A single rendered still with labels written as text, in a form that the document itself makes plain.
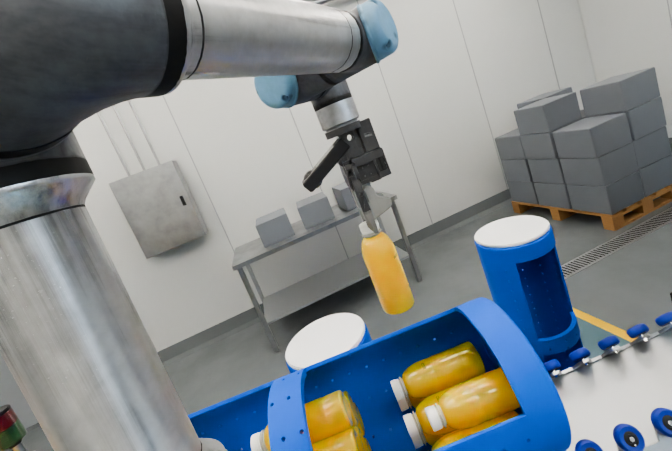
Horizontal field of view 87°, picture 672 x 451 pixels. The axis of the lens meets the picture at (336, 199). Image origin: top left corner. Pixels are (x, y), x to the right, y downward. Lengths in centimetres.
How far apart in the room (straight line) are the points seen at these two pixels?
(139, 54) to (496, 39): 503
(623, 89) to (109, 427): 385
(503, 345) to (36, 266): 64
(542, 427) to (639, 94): 352
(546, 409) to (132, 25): 72
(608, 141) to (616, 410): 294
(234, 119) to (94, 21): 375
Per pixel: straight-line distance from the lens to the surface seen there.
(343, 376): 91
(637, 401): 103
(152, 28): 25
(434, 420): 76
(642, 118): 403
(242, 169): 395
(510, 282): 153
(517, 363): 71
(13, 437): 150
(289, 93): 55
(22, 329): 33
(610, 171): 377
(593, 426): 98
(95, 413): 34
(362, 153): 67
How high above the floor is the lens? 165
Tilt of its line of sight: 10 degrees down
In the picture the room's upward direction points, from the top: 21 degrees counter-clockwise
